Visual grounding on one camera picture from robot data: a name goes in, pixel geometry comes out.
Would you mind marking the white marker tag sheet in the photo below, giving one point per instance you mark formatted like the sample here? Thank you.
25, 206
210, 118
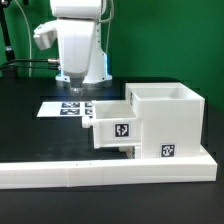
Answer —
65, 109

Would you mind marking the white drawer cabinet box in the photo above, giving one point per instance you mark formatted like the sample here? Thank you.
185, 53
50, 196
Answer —
172, 117

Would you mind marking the black camera stand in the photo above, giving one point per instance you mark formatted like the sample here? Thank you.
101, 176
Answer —
8, 71

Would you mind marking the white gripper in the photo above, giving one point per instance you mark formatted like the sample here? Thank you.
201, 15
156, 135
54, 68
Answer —
75, 40

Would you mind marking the white front drawer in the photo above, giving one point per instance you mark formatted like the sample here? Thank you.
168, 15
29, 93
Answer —
132, 152

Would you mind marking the white L-shaped guide frame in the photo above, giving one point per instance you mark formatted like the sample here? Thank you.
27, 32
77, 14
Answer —
107, 172

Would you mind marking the white drawer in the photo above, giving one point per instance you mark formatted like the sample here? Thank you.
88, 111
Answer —
114, 124
132, 152

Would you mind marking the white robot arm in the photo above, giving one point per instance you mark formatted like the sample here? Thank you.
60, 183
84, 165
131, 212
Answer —
101, 11

